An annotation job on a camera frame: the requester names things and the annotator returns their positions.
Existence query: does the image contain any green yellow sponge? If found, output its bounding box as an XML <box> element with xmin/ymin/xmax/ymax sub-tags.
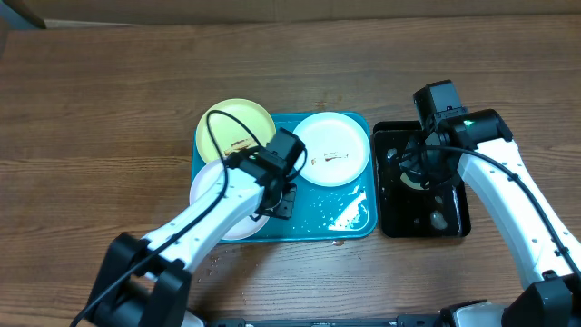
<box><xmin>400</xmin><ymin>173</ymin><xmax>429</xmax><ymax>191</ymax></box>

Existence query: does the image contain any white plate front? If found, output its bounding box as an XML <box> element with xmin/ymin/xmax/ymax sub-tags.
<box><xmin>189</xmin><ymin>157</ymin><xmax>271</xmax><ymax>242</ymax></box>

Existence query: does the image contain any white plate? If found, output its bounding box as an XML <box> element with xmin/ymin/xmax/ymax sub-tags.
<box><xmin>189</xmin><ymin>157</ymin><xmax>271</xmax><ymax>242</ymax></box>
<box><xmin>293</xmin><ymin>112</ymin><xmax>370</xmax><ymax>187</ymax></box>

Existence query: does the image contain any yellow-green rimmed plate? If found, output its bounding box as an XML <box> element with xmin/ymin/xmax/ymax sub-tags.
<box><xmin>195</xmin><ymin>98</ymin><xmax>276</xmax><ymax>164</ymax></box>

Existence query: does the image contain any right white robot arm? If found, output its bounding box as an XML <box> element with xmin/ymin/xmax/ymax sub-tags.
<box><xmin>395</xmin><ymin>106</ymin><xmax>580</xmax><ymax>326</ymax></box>

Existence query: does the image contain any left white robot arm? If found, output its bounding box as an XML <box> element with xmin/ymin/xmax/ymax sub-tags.
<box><xmin>72</xmin><ymin>144</ymin><xmax>304</xmax><ymax>326</ymax></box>

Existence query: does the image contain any black water tray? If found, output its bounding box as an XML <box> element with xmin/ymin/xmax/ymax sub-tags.
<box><xmin>370</xmin><ymin>121</ymin><xmax>471</xmax><ymax>238</ymax></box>

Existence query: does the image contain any white plate upper right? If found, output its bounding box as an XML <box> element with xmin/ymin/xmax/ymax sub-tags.
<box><xmin>293</xmin><ymin>112</ymin><xmax>370</xmax><ymax>187</ymax></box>

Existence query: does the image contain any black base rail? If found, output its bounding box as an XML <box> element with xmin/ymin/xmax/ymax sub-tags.
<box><xmin>199</xmin><ymin>299</ymin><xmax>500</xmax><ymax>327</ymax></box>

